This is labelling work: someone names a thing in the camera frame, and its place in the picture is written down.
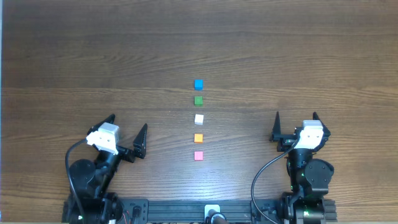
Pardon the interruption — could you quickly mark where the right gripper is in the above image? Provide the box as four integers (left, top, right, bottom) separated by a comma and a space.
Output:
269, 111, 331, 153

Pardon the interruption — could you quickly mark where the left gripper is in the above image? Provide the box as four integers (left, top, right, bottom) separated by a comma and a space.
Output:
87, 113, 149, 164

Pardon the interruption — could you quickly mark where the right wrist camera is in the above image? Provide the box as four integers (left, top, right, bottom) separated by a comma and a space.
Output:
294, 119, 325, 149

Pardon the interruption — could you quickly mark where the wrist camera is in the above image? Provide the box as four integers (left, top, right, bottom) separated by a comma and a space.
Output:
86, 122, 121, 156
294, 119, 325, 149

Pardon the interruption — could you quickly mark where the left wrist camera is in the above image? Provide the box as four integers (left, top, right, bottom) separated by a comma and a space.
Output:
86, 122, 121, 156

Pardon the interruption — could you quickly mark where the mounting rail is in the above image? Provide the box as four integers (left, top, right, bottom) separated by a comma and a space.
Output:
62, 198, 338, 224

